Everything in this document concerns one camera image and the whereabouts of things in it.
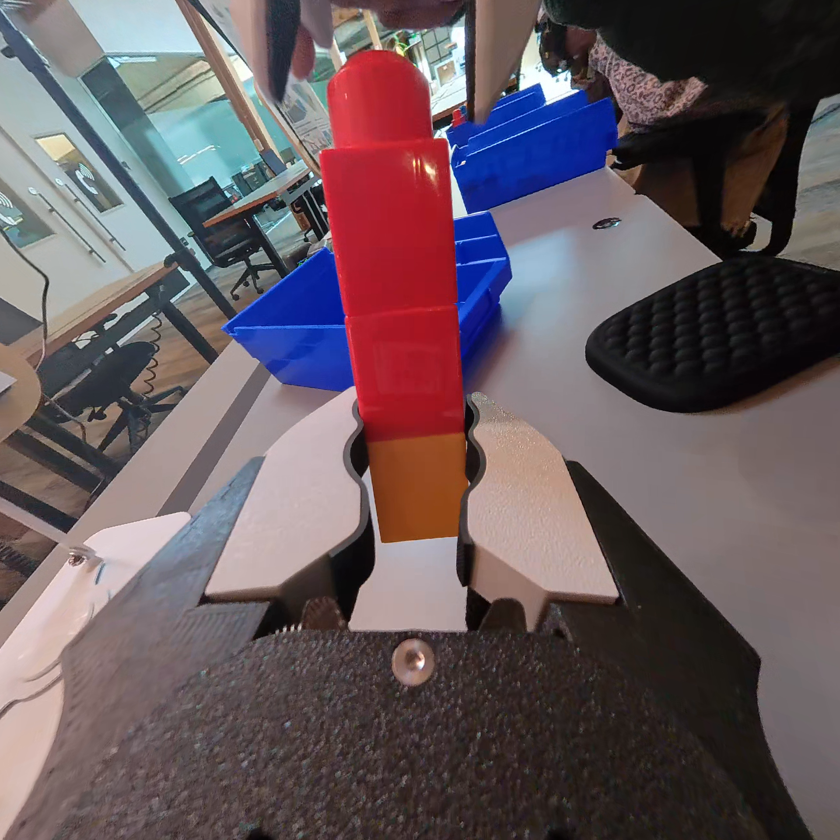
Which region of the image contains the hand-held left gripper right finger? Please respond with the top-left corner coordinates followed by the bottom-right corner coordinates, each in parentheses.
top-left (456, 392), bottom-right (621, 632)

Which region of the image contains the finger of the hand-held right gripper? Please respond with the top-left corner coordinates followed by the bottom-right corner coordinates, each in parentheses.
top-left (230, 0), bottom-right (334, 106)
top-left (462, 0), bottom-right (543, 126)

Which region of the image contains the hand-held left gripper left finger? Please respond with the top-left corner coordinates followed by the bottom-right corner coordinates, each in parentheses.
top-left (203, 392), bottom-right (368, 624)

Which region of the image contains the yellow mega block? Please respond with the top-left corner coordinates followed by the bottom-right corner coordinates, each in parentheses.
top-left (366, 430), bottom-right (470, 544)

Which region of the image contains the red mega block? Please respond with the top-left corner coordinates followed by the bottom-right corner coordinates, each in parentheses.
top-left (319, 49), bottom-right (454, 316)
top-left (344, 303), bottom-right (466, 442)

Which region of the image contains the blue plastic bin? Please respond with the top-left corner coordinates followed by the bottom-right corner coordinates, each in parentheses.
top-left (453, 98), bottom-right (619, 212)
top-left (222, 211), bottom-right (513, 392)
top-left (446, 84), bottom-right (547, 147)

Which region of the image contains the person's right forearm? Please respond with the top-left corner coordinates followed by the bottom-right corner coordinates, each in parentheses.
top-left (541, 0), bottom-right (840, 86)

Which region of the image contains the wooden desk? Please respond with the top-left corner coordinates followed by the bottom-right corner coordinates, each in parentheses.
top-left (13, 261), bottom-right (217, 473)
top-left (203, 161), bottom-right (329, 277)

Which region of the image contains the black office chair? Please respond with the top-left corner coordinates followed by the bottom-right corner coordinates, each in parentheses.
top-left (36, 341), bottom-right (188, 454)
top-left (169, 176), bottom-right (277, 303)

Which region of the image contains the black tripod pole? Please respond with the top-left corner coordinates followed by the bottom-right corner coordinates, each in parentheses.
top-left (0, 10), bottom-right (237, 319)

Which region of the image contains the black textured pad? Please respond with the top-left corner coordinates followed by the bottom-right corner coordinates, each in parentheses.
top-left (585, 256), bottom-right (840, 413)

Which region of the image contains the coiled black cable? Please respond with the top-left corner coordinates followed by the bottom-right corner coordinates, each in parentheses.
top-left (141, 315), bottom-right (165, 395)

